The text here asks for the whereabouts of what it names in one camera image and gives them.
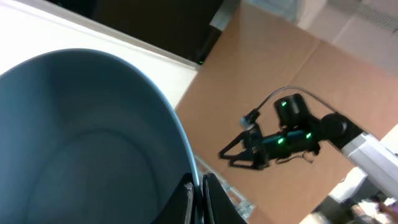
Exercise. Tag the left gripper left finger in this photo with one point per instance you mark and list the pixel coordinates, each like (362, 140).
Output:
(180, 208)

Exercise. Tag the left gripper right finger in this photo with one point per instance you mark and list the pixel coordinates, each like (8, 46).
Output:
(218, 208)

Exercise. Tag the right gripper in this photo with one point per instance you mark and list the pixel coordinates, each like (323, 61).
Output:
(264, 147)

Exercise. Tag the blue plate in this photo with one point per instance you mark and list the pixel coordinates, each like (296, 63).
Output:
(86, 137)

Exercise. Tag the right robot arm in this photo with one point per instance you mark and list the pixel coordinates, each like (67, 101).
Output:
(302, 132)

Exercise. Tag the brown cardboard sheet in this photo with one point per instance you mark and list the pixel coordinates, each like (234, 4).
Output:
(258, 59)

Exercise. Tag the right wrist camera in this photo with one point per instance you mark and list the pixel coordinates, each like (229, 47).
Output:
(249, 121)

